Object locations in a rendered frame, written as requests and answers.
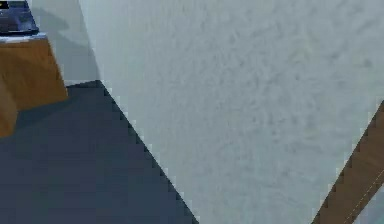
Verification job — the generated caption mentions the dark blue appliance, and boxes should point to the dark blue appliance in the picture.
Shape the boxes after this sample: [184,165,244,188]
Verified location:
[0,0,40,36]

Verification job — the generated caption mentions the brown wooden cabinet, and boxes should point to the brown wooden cabinet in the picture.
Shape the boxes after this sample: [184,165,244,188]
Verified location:
[0,32,69,138]

